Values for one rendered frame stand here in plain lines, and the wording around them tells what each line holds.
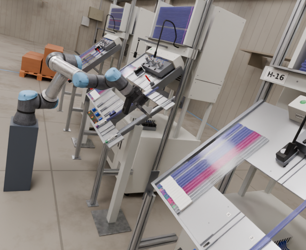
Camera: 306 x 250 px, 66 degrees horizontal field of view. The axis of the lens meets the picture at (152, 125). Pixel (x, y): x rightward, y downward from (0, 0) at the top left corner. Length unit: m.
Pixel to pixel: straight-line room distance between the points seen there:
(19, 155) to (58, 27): 11.65
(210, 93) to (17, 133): 1.54
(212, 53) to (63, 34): 11.76
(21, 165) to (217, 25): 1.83
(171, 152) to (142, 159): 0.29
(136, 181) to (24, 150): 0.92
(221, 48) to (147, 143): 0.99
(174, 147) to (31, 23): 11.79
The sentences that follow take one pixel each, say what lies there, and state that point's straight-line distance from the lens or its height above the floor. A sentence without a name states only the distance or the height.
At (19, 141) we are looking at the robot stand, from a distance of 1.94.
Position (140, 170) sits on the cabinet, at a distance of 2.09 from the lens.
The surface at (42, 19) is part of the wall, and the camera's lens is 13.31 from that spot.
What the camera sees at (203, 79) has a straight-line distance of 2.03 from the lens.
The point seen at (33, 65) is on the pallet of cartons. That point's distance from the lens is 5.64.
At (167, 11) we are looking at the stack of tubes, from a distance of 2.21.
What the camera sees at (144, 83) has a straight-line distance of 1.93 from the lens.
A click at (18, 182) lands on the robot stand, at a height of 0.08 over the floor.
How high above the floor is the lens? 1.31
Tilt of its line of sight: 18 degrees down
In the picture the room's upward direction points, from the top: 17 degrees clockwise
